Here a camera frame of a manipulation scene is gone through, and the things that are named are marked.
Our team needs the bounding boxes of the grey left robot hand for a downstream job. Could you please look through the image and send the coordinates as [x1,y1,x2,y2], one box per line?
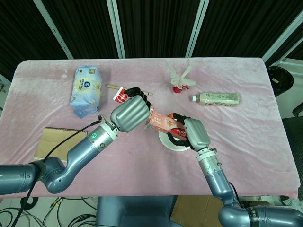
[110,87,155,133]

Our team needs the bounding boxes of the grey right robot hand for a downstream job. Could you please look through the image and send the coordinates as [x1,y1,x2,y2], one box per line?
[166,113,212,152]

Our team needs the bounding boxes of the red white small packet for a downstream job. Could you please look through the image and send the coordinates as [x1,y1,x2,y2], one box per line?
[112,87,130,105]

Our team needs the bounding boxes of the red Colgate toothpaste box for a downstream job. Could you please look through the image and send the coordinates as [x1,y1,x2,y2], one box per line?
[143,106,190,140]

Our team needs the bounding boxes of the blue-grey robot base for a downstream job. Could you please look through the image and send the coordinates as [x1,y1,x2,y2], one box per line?
[96,195,178,227]

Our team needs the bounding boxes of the brown cardboard sheet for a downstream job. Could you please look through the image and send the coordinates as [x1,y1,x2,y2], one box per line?
[170,195,224,226]

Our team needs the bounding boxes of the wooden drumstick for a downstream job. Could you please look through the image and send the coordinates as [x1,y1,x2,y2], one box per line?
[107,84,152,96]

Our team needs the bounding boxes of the white round plate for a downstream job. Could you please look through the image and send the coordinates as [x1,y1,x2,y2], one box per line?
[158,129,191,151]

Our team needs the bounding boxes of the white bottle on side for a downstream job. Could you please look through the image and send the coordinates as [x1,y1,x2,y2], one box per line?
[191,92,242,107]

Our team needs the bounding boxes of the blue tissue pack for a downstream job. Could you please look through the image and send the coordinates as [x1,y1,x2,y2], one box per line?
[69,67,103,120]

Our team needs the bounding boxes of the white feather shuttlecock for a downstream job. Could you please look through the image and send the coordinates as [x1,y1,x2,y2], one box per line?
[166,61,197,94]

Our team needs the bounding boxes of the pink velvet tablecloth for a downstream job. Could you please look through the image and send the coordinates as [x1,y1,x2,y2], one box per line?
[0,57,300,198]

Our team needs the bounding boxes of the tan woven mat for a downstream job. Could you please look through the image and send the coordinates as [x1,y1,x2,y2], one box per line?
[34,127,87,163]

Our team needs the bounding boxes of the black pleated curtain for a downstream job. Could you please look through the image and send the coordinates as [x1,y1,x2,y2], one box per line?
[0,0,303,82]

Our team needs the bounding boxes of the black mesh chair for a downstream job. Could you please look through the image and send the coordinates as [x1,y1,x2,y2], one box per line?
[282,117,303,167]

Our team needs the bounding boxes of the black round stool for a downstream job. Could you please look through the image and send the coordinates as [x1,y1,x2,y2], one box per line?
[267,65,294,96]

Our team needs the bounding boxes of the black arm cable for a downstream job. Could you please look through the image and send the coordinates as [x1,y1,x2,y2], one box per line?
[20,114,112,211]

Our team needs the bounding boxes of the white frame post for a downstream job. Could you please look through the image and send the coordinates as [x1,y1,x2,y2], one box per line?
[32,0,74,60]
[185,0,207,58]
[261,13,303,62]
[106,0,126,59]

